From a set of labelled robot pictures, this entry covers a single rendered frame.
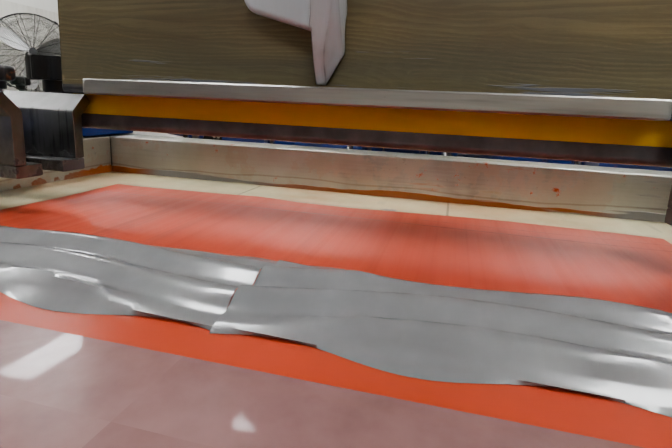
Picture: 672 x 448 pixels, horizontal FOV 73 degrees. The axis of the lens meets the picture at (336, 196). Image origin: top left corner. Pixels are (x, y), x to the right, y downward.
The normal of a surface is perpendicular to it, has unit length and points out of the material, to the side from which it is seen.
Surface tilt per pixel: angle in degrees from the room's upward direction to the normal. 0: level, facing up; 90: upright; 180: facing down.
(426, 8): 89
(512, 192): 90
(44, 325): 0
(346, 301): 34
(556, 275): 0
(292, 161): 90
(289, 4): 85
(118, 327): 0
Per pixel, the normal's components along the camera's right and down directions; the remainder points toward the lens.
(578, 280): 0.04, -0.98
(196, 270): -0.16, -0.77
